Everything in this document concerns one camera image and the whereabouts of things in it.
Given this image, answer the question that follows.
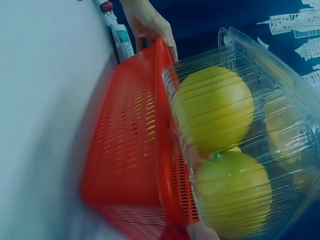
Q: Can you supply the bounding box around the clear plastic clamshell container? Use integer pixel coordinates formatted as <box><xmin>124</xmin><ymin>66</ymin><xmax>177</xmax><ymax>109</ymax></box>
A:
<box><xmin>161</xmin><ymin>26</ymin><xmax>320</xmax><ymax>240</ymax></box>

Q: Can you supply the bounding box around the person's left hand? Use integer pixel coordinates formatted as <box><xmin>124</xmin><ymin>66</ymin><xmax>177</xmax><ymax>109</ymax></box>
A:
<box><xmin>119</xmin><ymin>0</ymin><xmax>179</xmax><ymax>62</ymax></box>

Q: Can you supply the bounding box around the yellow lemon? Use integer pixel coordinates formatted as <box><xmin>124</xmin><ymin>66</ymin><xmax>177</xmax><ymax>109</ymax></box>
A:
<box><xmin>263</xmin><ymin>93</ymin><xmax>305</xmax><ymax>172</ymax></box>
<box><xmin>193</xmin><ymin>149</ymin><xmax>273</xmax><ymax>232</ymax></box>
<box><xmin>172</xmin><ymin>66</ymin><xmax>255</xmax><ymax>154</ymax></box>

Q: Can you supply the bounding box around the person's right hand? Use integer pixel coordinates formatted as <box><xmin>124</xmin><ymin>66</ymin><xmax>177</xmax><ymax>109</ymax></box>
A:
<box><xmin>186</xmin><ymin>221</ymin><xmax>221</xmax><ymax>240</ymax></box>

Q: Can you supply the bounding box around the red plastic basket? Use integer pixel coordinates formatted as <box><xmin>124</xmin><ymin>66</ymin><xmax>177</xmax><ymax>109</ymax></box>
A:
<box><xmin>79</xmin><ymin>36</ymin><xmax>201</xmax><ymax>240</ymax></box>

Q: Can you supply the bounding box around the white paper packet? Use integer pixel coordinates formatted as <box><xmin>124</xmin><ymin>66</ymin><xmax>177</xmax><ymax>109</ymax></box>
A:
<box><xmin>107</xmin><ymin>23</ymin><xmax>137</xmax><ymax>63</ymax></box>

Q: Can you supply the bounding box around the red wrapped lollipop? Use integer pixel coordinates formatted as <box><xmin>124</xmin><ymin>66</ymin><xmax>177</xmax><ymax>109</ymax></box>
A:
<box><xmin>99</xmin><ymin>1</ymin><xmax>118</xmax><ymax>23</ymax></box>

